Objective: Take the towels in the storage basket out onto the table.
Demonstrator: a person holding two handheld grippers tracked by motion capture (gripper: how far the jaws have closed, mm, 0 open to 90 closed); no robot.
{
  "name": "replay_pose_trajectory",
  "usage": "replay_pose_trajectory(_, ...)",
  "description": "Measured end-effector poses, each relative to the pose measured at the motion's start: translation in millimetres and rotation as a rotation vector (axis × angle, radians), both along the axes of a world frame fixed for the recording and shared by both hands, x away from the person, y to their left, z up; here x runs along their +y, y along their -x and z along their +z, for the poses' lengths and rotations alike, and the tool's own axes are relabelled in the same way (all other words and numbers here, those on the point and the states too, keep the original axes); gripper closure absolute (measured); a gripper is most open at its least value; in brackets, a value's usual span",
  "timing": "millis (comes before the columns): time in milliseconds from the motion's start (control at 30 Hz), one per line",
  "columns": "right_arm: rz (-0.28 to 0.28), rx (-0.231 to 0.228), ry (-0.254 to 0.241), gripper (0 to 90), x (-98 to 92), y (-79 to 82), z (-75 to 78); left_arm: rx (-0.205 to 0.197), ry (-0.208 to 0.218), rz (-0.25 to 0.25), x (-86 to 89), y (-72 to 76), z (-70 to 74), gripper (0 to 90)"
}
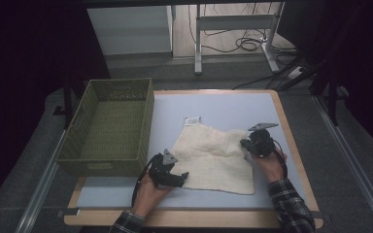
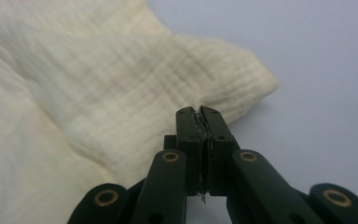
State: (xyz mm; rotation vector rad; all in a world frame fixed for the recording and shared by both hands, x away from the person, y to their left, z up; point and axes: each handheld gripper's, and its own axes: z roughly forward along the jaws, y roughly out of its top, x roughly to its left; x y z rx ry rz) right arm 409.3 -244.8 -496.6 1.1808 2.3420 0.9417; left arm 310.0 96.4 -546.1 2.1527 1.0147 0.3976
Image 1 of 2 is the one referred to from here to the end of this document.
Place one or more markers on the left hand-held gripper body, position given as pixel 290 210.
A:
pixel 162 171

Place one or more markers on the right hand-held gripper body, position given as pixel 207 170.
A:
pixel 261 142

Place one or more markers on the cream cloth with bear print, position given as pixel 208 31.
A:
pixel 213 158

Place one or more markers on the green woven basket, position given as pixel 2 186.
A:
pixel 110 129

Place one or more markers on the person's right hand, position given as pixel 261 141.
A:
pixel 273 166

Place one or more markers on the person's left hand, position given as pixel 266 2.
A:
pixel 147 197

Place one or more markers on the pale blue table mat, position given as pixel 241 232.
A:
pixel 226 106

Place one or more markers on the white power strip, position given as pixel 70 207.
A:
pixel 294 73

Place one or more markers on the black metal stand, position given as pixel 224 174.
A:
pixel 332 97
pixel 67 100

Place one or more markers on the white cabinet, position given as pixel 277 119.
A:
pixel 129 29

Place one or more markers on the aluminium rail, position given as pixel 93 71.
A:
pixel 39 191
pixel 353 161

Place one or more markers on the white metal desk frame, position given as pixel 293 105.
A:
pixel 233 22

